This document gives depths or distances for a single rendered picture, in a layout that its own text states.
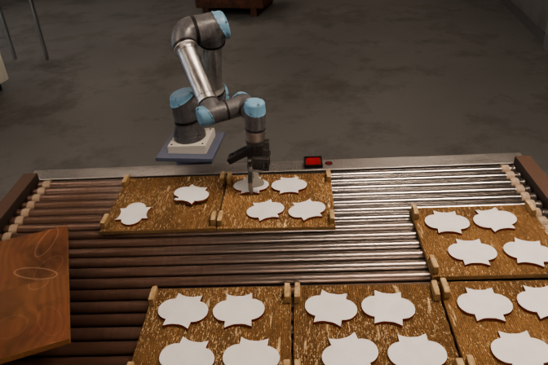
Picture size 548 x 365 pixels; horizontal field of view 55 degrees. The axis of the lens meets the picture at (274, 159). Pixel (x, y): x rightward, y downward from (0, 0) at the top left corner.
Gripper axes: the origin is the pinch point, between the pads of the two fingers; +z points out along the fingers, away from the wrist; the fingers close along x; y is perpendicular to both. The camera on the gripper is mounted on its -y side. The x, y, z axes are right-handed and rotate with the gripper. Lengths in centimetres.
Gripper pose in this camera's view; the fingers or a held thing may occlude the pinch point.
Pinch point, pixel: (250, 185)
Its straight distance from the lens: 201.7
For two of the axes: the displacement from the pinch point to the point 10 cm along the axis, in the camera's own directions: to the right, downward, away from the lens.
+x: 0.4, -5.0, 8.6
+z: 0.0, 8.7, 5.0
